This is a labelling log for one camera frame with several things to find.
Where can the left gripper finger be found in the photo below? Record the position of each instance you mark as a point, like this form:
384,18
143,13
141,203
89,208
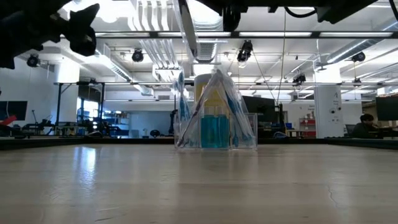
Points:
84,21
79,12

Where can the blue white toothbrush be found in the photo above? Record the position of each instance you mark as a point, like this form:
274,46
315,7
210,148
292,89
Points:
234,107
183,107

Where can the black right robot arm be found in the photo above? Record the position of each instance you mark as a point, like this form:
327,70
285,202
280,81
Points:
342,9

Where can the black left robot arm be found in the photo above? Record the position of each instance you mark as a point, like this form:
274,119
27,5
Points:
12,37

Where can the long black linear light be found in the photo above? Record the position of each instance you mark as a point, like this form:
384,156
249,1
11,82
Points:
233,34

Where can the black ceiling spotlight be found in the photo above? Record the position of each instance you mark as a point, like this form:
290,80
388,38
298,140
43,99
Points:
32,60
359,57
299,79
245,51
137,56

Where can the yellow label wipes canister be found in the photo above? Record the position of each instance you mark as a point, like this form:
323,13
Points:
200,81

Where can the black monitor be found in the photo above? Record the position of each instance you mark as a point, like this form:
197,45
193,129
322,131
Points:
387,109
14,110

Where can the red shelf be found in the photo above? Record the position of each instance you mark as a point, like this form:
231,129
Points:
308,127

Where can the white pillar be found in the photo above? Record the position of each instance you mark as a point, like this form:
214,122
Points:
328,124

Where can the person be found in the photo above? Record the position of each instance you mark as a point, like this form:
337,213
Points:
367,127

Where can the black rack frame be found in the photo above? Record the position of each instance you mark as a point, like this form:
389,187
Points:
59,102

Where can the black wall screen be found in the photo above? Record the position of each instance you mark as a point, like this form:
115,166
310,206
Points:
258,107

